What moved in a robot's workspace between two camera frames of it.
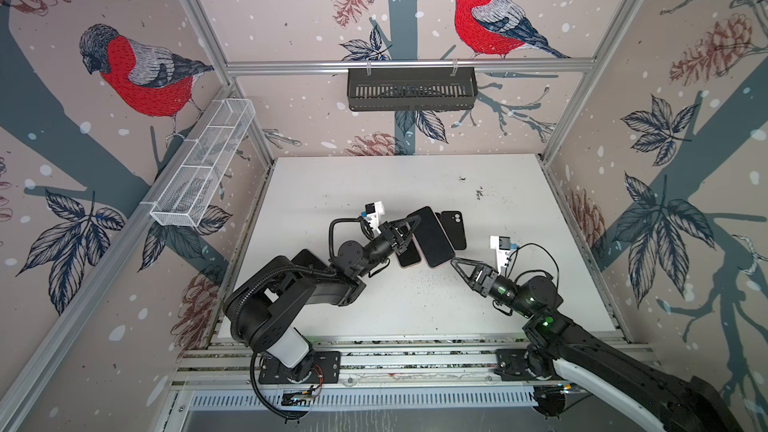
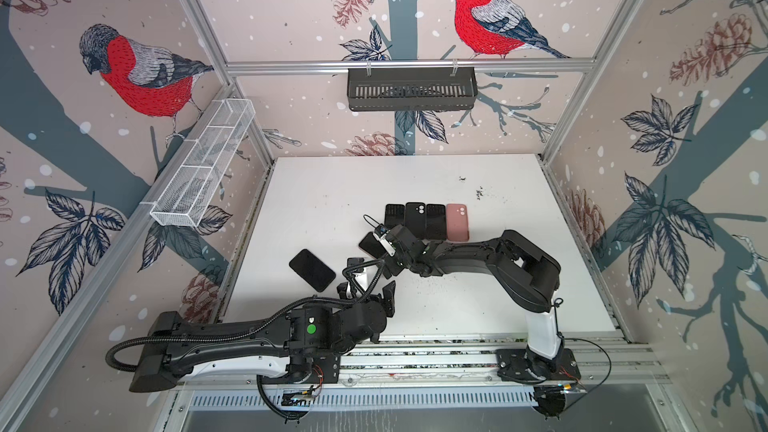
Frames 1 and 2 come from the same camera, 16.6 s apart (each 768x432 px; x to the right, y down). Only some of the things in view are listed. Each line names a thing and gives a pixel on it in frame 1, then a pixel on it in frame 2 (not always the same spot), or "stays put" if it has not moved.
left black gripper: (389, 231) to (389, 292)
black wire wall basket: (412, 89) stays put
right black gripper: (484, 275) to (393, 266)
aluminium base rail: (365, 361) stays put
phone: (451, 222) to (416, 219)
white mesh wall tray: (194, 181) stays put
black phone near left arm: (307, 258) stays put
